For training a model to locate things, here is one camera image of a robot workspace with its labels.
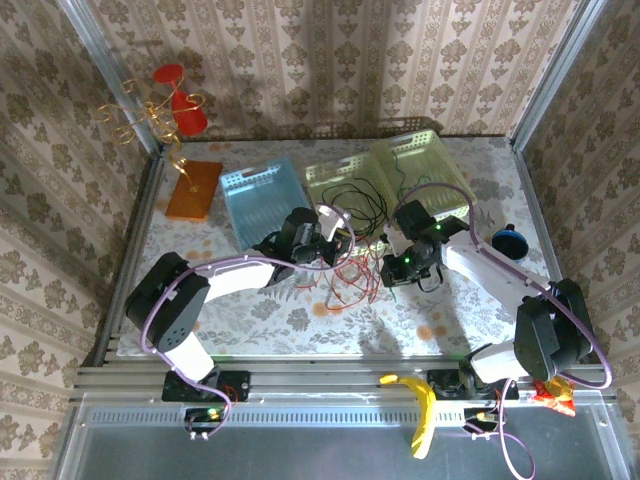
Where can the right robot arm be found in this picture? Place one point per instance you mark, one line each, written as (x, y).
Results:
(490, 265)

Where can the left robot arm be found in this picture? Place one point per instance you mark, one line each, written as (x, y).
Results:
(240, 275)

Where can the blue perforated plastic basket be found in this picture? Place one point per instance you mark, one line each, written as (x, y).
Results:
(260, 200)

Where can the pale yellow perforated basket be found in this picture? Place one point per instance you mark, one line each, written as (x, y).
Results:
(440, 160)
(330, 172)

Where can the dark blue cup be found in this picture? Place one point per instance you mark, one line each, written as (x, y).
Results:
(509, 245)

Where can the floral patterned table mat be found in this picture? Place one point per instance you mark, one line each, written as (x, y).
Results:
(250, 330)

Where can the orange wooden board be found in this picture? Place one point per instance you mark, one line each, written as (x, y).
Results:
(195, 195)

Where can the red plastic goblet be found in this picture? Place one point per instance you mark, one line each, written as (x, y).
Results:
(187, 117)

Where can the yellow banana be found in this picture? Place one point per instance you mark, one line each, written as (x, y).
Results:
(425, 400)

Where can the red yellow snack packet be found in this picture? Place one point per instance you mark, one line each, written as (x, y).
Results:
(557, 397)

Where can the aluminium frame rail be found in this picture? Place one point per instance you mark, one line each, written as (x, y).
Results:
(325, 380)

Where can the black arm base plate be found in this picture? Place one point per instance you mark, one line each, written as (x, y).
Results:
(240, 385)
(445, 382)

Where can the aluminium frame post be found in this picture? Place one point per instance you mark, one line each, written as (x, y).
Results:
(555, 70)
(107, 65)

